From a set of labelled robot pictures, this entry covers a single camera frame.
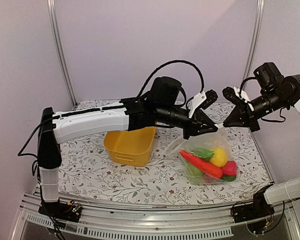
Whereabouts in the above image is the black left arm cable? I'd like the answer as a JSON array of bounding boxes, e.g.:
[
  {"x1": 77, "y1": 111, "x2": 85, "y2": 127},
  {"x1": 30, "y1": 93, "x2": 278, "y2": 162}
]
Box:
[{"x1": 137, "y1": 59, "x2": 206, "y2": 98}]

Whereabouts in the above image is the red toy tomato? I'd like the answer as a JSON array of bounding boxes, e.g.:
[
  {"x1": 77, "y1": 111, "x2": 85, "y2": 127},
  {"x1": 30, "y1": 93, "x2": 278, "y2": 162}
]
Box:
[{"x1": 222, "y1": 161, "x2": 237, "y2": 176}]

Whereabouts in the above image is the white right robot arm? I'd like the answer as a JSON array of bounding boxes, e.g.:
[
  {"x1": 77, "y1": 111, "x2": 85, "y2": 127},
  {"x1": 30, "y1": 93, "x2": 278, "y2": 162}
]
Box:
[{"x1": 220, "y1": 62, "x2": 300, "y2": 218}]

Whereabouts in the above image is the yellow toy lemon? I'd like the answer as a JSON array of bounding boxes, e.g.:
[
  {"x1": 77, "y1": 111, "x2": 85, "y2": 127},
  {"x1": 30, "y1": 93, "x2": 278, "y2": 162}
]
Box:
[{"x1": 209, "y1": 147, "x2": 228, "y2": 168}]

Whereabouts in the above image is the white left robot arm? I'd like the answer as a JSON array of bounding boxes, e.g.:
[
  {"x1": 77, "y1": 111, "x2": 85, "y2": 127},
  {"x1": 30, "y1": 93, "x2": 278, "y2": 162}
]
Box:
[{"x1": 37, "y1": 76, "x2": 218, "y2": 217}]

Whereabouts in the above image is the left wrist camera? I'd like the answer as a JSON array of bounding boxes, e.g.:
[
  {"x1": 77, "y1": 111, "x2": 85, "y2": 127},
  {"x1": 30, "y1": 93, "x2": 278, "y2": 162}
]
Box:
[{"x1": 185, "y1": 89, "x2": 218, "y2": 119}]

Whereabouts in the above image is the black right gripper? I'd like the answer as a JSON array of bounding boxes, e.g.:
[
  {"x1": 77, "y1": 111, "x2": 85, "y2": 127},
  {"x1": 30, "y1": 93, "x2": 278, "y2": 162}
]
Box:
[{"x1": 223, "y1": 87, "x2": 289, "y2": 132}]

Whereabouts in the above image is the green toy cucumber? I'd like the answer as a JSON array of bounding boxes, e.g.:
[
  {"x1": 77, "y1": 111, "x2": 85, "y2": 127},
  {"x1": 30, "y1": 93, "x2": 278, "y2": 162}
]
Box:
[{"x1": 191, "y1": 148, "x2": 215, "y2": 161}]

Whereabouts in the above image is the floral tablecloth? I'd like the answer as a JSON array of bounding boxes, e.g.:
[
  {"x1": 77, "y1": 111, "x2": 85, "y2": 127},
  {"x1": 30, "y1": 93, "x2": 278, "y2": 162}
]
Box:
[{"x1": 38, "y1": 99, "x2": 272, "y2": 206}]

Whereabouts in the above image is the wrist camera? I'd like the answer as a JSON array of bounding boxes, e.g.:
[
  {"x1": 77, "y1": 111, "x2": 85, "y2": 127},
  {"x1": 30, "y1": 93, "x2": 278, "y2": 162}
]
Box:
[
  {"x1": 222, "y1": 86, "x2": 255, "y2": 111},
  {"x1": 185, "y1": 89, "x2": 218, "y2": 119}
]

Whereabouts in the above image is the yellow plastic basket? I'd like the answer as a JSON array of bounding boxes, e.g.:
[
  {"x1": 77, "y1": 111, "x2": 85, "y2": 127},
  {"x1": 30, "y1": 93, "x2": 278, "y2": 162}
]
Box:
[{"x1": 103, "y1": 127, "x2": 157, "y2": 167}]

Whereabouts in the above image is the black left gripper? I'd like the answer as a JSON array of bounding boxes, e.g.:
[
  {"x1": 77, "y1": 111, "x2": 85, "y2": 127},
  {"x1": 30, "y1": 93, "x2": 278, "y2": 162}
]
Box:
[{"x1": 157, "y1": 103, "x2": 218, "y2": 140}]

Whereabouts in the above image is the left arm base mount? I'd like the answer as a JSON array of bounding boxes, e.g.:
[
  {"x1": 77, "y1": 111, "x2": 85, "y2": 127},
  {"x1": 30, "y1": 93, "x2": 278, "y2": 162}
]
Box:
[{"x1": 38, "y1": 200, "x2": 82, "y2": 223}]

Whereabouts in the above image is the front aluminium rail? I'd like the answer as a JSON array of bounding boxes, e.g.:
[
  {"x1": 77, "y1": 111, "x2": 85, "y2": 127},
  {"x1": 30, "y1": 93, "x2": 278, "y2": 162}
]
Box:
[{"x1": 11, "y1": 190, "x2": 300, "y2": 240}]

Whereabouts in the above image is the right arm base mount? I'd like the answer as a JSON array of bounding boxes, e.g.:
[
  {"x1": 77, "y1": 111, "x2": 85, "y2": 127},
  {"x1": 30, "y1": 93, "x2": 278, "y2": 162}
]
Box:
[{"x1": 230, "y1": 185, "x2": 275, "y2": 235}]

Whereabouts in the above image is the aluminium frame post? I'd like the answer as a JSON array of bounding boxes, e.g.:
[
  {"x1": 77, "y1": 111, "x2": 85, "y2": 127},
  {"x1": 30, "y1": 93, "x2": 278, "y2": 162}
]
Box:
[
  {"x1": 243, "y1": 0, "x2": 265, "y2": 79},
  {"x1": 46, "y1": 0, "x2": 78, "y2": 107}
]

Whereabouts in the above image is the green toy apple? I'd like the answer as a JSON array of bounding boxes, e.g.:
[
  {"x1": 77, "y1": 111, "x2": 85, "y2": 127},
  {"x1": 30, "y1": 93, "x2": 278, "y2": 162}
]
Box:
[{"x1": 185, "y1": 163, "x2": 204, "y2": 185}]

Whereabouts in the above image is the right aluminium frame post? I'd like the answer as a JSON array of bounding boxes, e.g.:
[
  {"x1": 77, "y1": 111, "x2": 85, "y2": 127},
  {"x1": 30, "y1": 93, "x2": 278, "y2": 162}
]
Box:
[{"x1": 243, "y1": 0, "x2": 265, "y2": 79}]

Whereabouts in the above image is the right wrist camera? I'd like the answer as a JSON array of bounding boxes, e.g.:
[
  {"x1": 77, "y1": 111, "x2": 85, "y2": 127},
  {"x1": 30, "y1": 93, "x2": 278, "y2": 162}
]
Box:
[{"x1": 222, "y1": 86, "x2": 255, "y2": 111}]

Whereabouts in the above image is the left aluminium frame post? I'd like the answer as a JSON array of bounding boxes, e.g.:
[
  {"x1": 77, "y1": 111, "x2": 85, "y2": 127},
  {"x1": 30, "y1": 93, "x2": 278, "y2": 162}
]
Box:
[{"x1": 46, "y1": 0, "x2": 78, "y2": 107}]

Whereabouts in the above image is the clear zip top bag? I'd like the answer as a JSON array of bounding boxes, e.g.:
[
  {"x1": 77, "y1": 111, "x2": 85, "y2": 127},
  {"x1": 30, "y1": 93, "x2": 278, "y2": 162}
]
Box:
[{"x1": 164, "y1": 128, "x2": 239, "y2": 185}]

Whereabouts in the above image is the green toy grape bunch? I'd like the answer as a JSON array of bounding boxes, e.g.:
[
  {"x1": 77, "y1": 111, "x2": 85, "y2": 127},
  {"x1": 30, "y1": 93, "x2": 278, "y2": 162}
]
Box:
[{"x1": 221, "y1": 175, "x2": 237, "y2": 182}]

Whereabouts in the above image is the red toy chili pepper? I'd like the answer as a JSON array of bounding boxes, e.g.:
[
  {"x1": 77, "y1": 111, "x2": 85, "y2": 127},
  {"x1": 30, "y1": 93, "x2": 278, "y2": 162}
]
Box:
[{"x1": 179, "y1": 150, "x2": 223, "y2": 179}]

